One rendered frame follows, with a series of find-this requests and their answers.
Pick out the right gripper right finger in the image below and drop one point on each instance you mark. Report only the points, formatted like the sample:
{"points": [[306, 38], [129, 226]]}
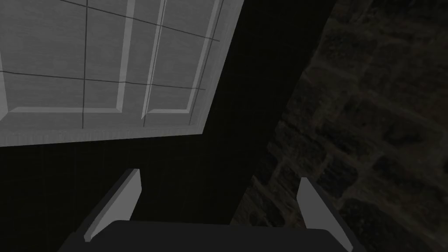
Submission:
{"points": [[320, 210]]}

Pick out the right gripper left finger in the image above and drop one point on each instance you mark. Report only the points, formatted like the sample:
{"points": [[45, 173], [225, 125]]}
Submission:
{"points": [[119, 203]]}

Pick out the grey panelled door leaf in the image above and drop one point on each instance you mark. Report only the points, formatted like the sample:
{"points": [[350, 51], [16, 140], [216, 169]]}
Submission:
{"points": [[105, 70]]}

